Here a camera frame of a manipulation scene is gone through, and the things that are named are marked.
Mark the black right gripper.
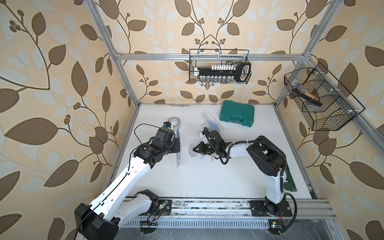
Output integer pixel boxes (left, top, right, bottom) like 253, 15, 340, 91
192, 141, 218, 155

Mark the clear protractor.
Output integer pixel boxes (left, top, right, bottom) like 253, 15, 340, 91
189, 145, 200, 158

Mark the blue ruler set pouch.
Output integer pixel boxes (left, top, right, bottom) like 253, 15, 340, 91
176, 129, 181, 168

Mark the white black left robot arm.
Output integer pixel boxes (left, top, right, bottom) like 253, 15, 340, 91
75, 122, 181, 240

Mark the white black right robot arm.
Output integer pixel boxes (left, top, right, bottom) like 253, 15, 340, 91
193, 128, 287, 216

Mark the black socket bit holder set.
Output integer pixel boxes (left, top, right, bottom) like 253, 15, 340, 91
193, 62, 252, 84

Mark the clear packing tape roll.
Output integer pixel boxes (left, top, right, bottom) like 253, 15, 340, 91
168, 117, 181, 131

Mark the green plastic tool case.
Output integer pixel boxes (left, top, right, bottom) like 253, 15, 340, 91
219, 100, 255, 128

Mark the green pipe wrench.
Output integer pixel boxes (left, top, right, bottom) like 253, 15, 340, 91
283, 167, 298, 192

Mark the dark tool in right basket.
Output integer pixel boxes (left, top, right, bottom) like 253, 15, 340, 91
294, 88, 323, 106

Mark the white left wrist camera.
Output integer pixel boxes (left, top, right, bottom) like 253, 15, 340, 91
163, 121, 177, 131

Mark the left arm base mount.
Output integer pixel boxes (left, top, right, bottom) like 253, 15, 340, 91
142, 199, 173, 216

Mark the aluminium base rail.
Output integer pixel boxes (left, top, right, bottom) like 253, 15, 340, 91
119, 197, 337, 219

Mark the black wire basket back wall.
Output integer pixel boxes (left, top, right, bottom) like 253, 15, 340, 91
189, 49, 252, 85

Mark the black wire basket wall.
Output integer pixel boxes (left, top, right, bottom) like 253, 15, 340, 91
189, 49, 252, 85
284, 63, 366, 131

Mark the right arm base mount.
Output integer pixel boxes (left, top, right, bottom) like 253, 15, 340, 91
249, 199, 293, 217

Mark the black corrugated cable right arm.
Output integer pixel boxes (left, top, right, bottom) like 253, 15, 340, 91
202, 126, 298, 235

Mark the black wire basket right wall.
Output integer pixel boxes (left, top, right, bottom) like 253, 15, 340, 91
284, 63, 366, 131

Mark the aluminium frame post back left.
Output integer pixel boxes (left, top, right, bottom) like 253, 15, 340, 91
85, 0, 140, 109

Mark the aluminium frame post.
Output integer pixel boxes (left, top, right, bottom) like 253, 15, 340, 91
85, 0, 140, 109
274, 0, 344, 108

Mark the aluminium frame post back right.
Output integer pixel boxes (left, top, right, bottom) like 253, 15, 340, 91
274, 0, 344, 108

